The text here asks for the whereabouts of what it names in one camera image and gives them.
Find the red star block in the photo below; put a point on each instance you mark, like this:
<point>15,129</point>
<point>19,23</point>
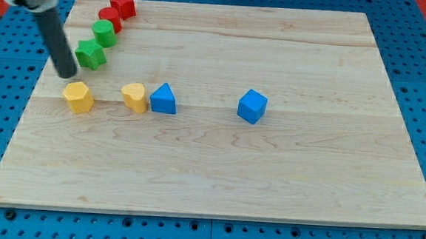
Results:
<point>126,8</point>

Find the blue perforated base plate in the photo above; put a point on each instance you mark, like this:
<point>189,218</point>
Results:
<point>5,129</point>

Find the blue triangle block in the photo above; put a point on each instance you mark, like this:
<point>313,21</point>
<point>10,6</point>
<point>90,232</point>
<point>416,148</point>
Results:
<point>163,100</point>

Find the green cylinder block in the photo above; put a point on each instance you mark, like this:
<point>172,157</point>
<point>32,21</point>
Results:
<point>104,33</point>

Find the yellow heart block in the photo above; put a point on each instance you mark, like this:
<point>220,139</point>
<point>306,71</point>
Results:
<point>135,97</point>

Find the green star block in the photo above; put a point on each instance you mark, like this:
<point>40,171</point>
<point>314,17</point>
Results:
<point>90,54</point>

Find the light wooden board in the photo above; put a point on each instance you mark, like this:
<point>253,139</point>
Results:
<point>331,149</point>

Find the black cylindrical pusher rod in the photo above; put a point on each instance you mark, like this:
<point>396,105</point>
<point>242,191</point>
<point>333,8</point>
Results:
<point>52,32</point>

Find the yellow hexagon block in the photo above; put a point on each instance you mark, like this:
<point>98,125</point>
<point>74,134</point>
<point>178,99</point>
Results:
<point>78,97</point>

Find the blue cube block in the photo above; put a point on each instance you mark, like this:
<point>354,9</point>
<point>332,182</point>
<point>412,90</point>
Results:
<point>252,106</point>

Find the red cylinder block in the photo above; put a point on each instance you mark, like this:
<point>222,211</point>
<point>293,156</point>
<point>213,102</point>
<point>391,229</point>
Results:
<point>111,14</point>

